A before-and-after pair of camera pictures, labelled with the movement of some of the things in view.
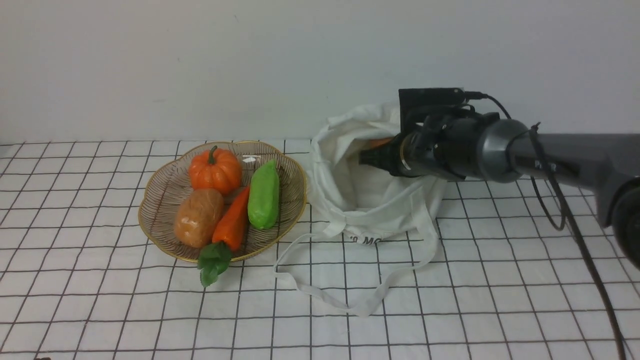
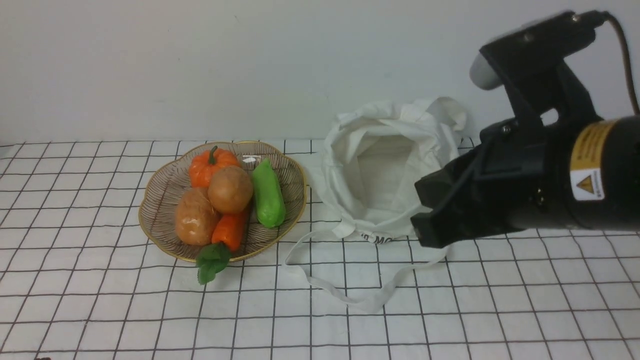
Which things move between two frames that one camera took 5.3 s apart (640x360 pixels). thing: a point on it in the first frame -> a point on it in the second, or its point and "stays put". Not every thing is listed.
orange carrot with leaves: [214, 258] stays put
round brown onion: [373, 143] -> [230, 188]
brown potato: [198, 217] stays put
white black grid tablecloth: [78, 281] stays put
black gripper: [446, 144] -> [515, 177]
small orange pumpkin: [220, 169] stays put
